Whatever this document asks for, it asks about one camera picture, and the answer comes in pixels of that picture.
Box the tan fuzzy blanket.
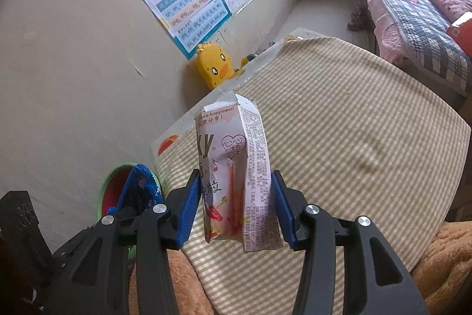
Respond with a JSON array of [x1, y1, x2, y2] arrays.
[[412, 221, 471, 314]]

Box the dark blue snack wrapper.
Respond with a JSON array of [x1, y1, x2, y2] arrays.
[[101, 164, 164, 219]]

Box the orange red box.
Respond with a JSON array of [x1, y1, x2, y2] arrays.
[[446, 11, 472, 57]]

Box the green rimmed red trash bin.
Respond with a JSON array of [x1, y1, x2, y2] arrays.
[[96, 163, 164, 219]]

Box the yellow duck toy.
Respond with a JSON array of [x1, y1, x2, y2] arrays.
[[196, 42, 242, 89]]

